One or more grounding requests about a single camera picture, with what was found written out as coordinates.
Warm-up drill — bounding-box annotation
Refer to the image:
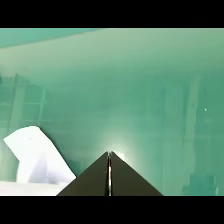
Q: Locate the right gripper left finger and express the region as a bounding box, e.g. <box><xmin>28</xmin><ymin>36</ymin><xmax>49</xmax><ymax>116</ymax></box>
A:
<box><xmin>57</xmin><ymin>151</ymin><xmax>110</xmax><ymax>197</ymax></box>

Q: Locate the white shirt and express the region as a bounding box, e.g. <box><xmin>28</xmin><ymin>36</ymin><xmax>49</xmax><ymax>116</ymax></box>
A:
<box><xmin>0</xmin><ymin>125</ymin><xmax>78</xmax><ymax>197</ymax></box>

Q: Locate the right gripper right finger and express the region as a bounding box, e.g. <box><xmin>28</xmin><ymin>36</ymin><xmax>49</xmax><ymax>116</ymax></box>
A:
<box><xmin>109</xmin><ymin>151</ymin><xmax>164</xmax><ymax>197</ymax></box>

